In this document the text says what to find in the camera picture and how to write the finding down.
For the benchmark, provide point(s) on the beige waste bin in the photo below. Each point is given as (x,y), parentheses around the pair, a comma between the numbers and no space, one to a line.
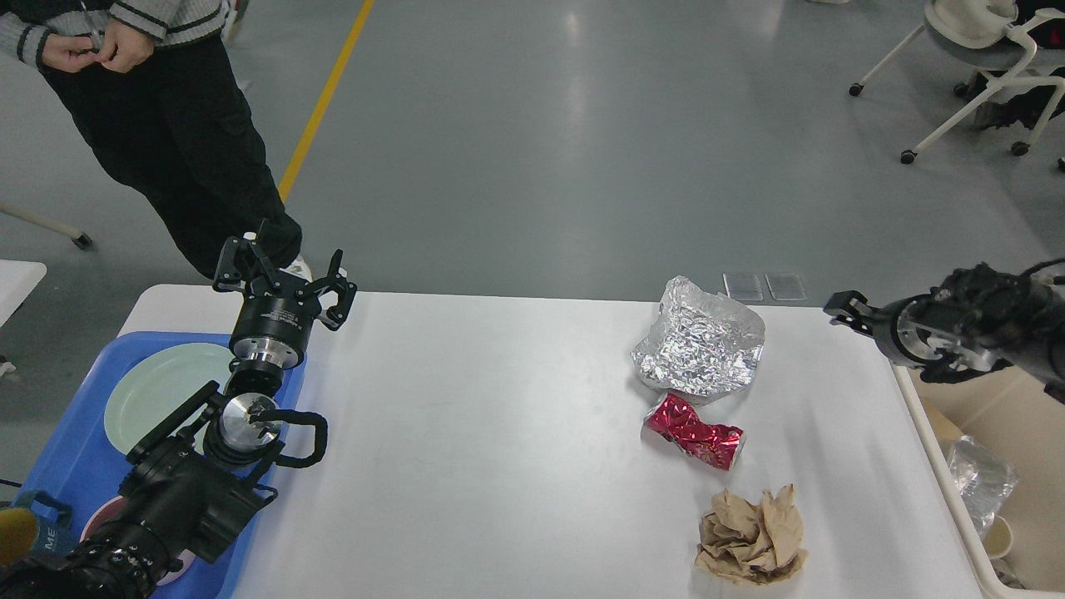
(1009,413)

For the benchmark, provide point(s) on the white chair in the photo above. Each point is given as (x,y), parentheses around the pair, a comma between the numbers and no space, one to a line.
(989,37)
(78,237)

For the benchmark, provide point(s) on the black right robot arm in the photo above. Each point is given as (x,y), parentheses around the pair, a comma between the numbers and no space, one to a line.
(978,321)

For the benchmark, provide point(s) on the light green plate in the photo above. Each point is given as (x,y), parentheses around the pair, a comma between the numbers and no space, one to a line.
(154,388)

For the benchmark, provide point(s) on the white chair left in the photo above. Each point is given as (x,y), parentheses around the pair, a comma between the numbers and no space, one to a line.
(78,237)

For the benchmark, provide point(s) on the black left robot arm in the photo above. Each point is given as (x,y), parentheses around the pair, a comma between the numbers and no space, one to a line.
(195,479)

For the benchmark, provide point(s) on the person in grey sweater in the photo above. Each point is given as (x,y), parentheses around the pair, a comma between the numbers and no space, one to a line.
(151,90)

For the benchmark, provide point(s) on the crushed red can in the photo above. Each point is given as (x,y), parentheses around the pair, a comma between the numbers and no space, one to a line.
(676,420)

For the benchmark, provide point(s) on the blue HOME mug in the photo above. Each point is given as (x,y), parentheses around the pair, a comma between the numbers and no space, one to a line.
(36,523)

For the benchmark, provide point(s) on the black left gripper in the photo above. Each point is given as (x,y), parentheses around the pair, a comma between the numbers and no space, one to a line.
(277,314)

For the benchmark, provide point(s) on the brown paper in bin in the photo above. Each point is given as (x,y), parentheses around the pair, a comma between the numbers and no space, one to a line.
(946,432)

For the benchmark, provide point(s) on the brown paper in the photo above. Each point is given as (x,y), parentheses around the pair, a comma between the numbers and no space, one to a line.
(946,432)
(747,543)

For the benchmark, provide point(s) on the white chair right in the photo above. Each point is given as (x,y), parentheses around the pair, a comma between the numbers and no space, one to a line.
(989,37)

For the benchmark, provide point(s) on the aluminium foil tray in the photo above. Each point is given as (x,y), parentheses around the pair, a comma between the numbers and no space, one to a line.
(982,479)

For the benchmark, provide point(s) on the white paper cup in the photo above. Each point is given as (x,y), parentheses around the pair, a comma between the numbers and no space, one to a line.
(998,538)

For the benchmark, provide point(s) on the aluminium foil sheet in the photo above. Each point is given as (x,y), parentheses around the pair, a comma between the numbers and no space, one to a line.
(702,345)

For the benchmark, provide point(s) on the small white side table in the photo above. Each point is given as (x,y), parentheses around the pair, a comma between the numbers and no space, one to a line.
(18,280)

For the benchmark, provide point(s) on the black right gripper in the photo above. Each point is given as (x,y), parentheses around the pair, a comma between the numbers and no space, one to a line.
(901,339)

